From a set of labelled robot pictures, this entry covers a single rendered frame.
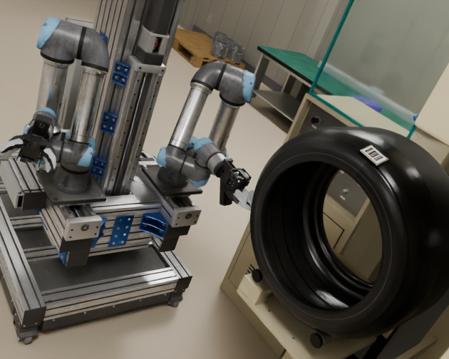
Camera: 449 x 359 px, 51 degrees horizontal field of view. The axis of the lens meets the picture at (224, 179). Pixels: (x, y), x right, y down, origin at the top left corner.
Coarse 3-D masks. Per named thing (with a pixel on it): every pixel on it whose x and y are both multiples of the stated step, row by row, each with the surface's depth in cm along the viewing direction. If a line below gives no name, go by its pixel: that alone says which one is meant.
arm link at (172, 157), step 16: (208, 64) 189; (192, 80) 189; (208, 80) 188; (192, 96) 188; (192, 112) 187; (176, 128) 187; (192, 128) 188; (176, 144) 185; (160, 160) 185; (176, 160) 184
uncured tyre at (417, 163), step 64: (320, 128) 134; (256, 192) 147; (320, 192) 164; (384, 192) 115; (448, 192) 123; (256, 256) 149; (320, 256) 165; (384, 256) 115; (448, 256) 119; (320, 320) 132; (384, 320) 120
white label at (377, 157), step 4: (364, 148) 119; (368, 148) 119; (372, 148) 119; (364, 152) 118; (368, 152) 118; (372, 152) 118; (376, 152) 118; (380, 152) 118; (368, 156) 117; (372, 156) 117; (376, 156) 117; (380, 156) 117; (384, 156) 118; (372, 160) 116; (376, 160) 116; (380, 160) 116; (384, 160) 116; (376, 164) 116
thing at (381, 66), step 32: (352, 0) 206; (384, 0) 195; (416, 0) 185; (448, 0) 176; (352, 32) 208; (384, 32) 196; (416, 32) 186; (448, 32) 177; (352, 64) 209; (384, 64) 197; (416, 64) 187; (320, 96) 223; (352, 96) 210; (384, 96) 198; (416, 96) 188; (384, 128) 199
